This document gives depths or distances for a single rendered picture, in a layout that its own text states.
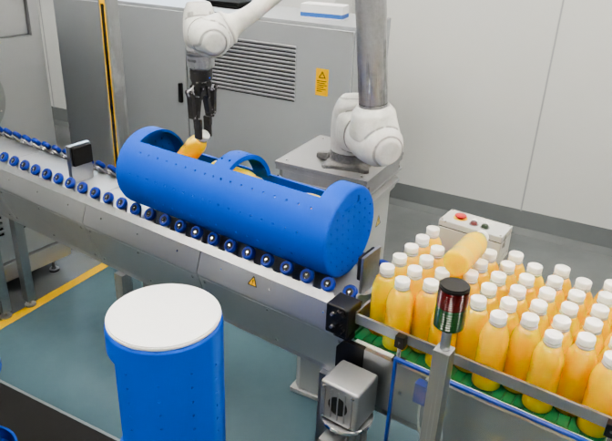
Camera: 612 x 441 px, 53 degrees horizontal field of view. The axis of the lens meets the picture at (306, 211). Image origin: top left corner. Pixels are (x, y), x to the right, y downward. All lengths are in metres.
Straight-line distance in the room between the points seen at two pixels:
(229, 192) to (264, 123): 1.76
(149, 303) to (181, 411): 0.27
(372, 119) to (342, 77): 1.26
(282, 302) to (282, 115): 1.82
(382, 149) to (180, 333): 0.96
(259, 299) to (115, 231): 0.68
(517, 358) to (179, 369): 0.79
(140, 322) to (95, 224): 0.98
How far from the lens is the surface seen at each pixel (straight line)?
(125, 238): 2.35
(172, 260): 2.19
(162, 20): 3.93
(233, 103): 3.72
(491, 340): 1.53
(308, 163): 2.39
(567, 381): 1.57
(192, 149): 2.18
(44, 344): 3.35
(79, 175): 2.67
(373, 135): 2.08
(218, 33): 1.85
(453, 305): 1.29
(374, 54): 2.06
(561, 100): 4.36
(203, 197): 1.96
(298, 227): 1.75
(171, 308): 1.58
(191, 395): 1.56
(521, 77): 4.37
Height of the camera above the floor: 1.91
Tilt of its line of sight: 25 degrees down
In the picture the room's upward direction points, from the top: 2 degrees clockwise
